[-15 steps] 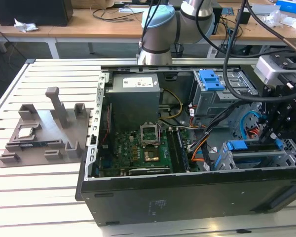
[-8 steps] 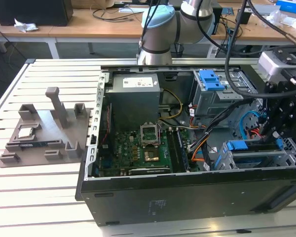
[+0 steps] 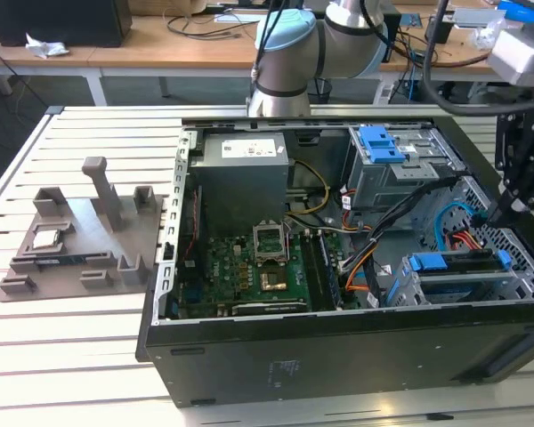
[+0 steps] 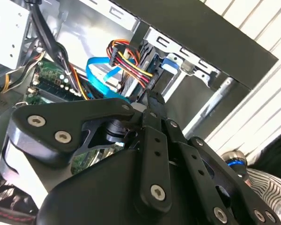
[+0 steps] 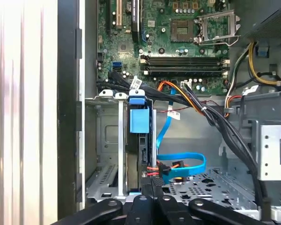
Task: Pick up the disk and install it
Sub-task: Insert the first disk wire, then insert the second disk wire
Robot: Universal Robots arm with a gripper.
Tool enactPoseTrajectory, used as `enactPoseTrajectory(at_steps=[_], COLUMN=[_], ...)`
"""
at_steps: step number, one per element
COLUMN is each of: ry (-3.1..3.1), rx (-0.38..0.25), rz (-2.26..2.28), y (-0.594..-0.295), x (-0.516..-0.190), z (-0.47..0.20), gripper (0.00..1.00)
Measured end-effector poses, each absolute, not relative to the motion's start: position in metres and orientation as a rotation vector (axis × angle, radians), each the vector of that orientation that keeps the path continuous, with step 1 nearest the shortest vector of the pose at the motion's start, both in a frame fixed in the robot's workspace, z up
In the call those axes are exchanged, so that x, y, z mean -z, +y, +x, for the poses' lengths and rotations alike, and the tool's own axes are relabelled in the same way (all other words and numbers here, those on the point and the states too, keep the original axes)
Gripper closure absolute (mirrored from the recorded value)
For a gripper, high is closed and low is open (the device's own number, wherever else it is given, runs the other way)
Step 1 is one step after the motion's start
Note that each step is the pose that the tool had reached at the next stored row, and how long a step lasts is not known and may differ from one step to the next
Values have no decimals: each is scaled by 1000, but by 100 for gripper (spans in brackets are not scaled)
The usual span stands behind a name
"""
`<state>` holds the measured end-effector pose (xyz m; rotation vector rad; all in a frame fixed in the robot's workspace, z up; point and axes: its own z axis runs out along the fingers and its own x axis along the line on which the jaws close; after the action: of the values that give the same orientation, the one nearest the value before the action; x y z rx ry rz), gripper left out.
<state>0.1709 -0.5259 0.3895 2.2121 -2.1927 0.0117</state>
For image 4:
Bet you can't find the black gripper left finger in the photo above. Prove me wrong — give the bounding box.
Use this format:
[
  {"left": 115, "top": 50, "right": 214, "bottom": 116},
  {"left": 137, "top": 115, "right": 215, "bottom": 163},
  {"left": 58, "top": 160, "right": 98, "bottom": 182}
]
[{"left": 0, "top": 90, "right": 173, "bottom": 213}]

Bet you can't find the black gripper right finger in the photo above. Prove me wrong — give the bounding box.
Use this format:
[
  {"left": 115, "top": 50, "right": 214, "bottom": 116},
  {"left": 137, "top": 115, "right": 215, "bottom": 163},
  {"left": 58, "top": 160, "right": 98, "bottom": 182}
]
[{"left": 155, "top": 91, "right": 281, "bottom": 225}]

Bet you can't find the hard disk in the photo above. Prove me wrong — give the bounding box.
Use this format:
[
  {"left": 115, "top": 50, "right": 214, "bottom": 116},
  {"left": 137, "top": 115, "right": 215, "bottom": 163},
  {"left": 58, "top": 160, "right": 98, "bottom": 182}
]
[{"left": 120, "top": 38, "right": 180, "bottom": 104}]

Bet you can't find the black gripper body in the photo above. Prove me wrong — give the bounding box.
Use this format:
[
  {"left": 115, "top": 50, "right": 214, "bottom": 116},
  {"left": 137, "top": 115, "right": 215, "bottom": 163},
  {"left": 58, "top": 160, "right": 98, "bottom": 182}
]
[{"left": 36, "top": 149, "right": 211, "bottom": 225}]

